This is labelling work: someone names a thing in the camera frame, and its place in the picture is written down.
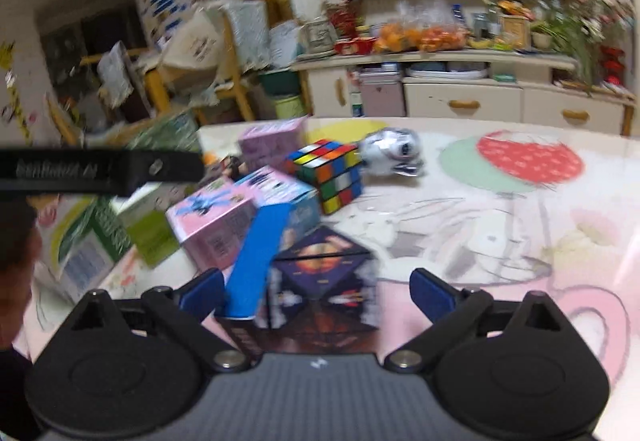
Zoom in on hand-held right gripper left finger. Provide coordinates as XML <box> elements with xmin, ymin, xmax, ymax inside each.
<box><xmin>65</xmin><ymin>267</ymin><xmax>251</xmax><ymax>372</ymax></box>

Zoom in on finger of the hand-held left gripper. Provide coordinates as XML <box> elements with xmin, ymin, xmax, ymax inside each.
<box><xmin>112</xmin><ymin>150</ymin><xmax>204</xmax><ymax>198</ymax></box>
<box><xmin>215</xmin><ymin>203</ymin><xmax>292</xmax><ymax>322</ymax></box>

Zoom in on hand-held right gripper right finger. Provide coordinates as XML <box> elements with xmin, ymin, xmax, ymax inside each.
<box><xmin>382</xmin><ymin>267</ymin><xmax>571</xmax><ymax>372</ymax></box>

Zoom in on dark printed cube box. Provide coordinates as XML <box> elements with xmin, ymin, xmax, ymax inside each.
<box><xmin>217</xmin><ymin>226</ymin><xmax>381</xmax><ymax>354</ymax></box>

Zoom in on purple pink printed box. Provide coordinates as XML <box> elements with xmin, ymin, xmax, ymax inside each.
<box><xmin>237</xmin><ymin>117</ymin><xmax>308</xmax><ymax>174</ymax></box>

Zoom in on green patterned box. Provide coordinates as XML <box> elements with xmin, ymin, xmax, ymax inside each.
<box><xmin>107</xmin><ymin>111</ymin><xmax>203</xmax><ymax>154</ymax></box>

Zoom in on lime green box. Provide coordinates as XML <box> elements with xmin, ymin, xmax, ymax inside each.
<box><xmin>112</xmin><ymin>183</ymin><xmax>181</xmax><ymax>267</ymax></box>

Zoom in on light blue printed box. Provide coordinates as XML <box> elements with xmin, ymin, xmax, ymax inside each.
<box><xmin>235</xmin><ymin>166</ymin><xmax>322</xmax><ymax>252</ymax></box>

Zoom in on small doll figure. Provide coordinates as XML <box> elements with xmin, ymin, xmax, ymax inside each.
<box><xmin>202</xmin><ymin>153</ymin><xmax>246</xmax><ymax>192</ymax></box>

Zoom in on white and green carton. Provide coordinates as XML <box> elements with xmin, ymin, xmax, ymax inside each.
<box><xmin>37</xmin><ymin>193</ymin><xmax>133</xmax><ymax>302</ymax></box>

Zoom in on multicoloured puzzle cube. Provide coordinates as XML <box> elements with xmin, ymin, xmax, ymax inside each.
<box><xmin>285</xmin><ymin>138</ymin><xmax>363</xmax><ymax>216</ymax></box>

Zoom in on wooden chair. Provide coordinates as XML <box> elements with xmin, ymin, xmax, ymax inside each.
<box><xmin>80</xmin><ymin>16</ymin><xmax>256</xmax><ymax>126</ymax></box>

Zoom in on beige tote bag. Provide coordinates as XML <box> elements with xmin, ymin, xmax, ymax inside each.
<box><xmin>160</xmin><ymin>11</ymin><xmax>231</xmax><ymax>82</ymax></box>

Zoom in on light green bin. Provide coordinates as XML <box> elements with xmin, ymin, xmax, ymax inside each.
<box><xmin>272</xmin><ymin>93</ymin><xmax>307</xmax><ymax>119</ymax></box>

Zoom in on dark green container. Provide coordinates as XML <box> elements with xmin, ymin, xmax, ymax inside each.
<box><xmin>257</xmin><ymin>68</ymin><xmax>302</xmax><ymax>96</ymax></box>

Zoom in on silver foil toy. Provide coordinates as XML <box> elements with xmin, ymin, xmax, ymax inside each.
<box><xmin>360</xmin><ymin>128</ymin><xmax>426</xmax><ymax>179</ymax></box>

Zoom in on patterned cloth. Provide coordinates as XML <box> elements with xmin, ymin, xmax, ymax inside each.
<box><xmin>225</xmin><ymin>0</ymin><xmax>271</xmax><ymax>72</ymax></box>

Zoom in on cream television cabinet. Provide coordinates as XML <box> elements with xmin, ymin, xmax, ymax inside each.
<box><xmin>290</xmin><ymin>46</ymin><xmax>638</xmax><ymax>136</ymax></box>

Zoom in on pink case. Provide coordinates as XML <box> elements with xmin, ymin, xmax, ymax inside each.
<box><xmin>359</xmin><ymin>71</ymin><xmax>407</xmax><ymax>118</ymax></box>

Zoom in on glass kettle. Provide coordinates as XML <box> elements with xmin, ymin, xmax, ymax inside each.
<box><xmin>300</xmin><ymin>16</ymin><xmax>338</xmax><ymax>56</ymax></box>

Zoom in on white platter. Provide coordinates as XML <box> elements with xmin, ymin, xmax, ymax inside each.
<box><xmin>405</xmin><ymin>62</ymin><xmax>488</xmax><ymax>79</ymax></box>

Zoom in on red snack box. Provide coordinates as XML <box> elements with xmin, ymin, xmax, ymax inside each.
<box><xmin>334</xmin><ymin>37</ymin><xmax>377</xmax><ymax>56</ymax></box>

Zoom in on red berry branches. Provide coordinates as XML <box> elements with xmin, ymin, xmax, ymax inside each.
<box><xmin>325</xmin><ymin>0</ymin><xmax>361</xmax><ymax>39</ymax></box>

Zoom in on clear bag of oranges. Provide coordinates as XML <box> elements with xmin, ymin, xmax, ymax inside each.
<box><xmin>417</xmin><ymin>1</ymin><xmax>471</xmax><ymax>52</ymax></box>
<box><xmin>372</xmin><ymin>1</ymin><xmax>423</xmax><ymax>54</ymax></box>

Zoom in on red vase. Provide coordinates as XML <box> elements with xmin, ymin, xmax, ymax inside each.
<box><xmin>600</xmin><ymin>43</ymin><xmax>628</xmax><ymax>86</ymax></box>

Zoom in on potted flower plant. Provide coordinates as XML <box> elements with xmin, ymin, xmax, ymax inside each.
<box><xmin>530</xmin><ymin>0</ymin><xmax>633</xmax><ymax>86</ymax></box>

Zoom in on wooden photo frame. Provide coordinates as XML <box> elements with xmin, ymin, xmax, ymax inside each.
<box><xmin>500</xmin><ymin>13</ymin><xmax>531</xmax><ymax>49</ymax></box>

